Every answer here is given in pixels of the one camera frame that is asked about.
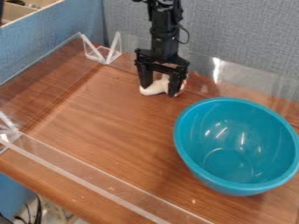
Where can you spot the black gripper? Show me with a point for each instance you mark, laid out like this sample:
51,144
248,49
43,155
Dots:
173,66

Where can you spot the white and brown mushroom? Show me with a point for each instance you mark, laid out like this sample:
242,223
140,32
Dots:
159,87

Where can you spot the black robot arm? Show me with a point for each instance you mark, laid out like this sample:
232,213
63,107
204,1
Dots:
161,58

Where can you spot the blue plastic bowl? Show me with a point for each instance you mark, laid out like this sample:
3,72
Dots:
238,146

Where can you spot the clear acrylic back barrier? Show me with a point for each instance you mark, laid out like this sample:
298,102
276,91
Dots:
218,69

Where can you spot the clear acrylic barrier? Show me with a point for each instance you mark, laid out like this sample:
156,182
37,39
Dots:
139,201
218,69

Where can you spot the wooden shelf box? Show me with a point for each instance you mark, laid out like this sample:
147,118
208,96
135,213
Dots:
17,9

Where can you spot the clear acrylic front barrier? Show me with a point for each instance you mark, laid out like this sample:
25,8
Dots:
139,201

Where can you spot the clear acrylic corner bracket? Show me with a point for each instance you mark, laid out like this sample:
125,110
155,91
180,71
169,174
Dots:
103,54

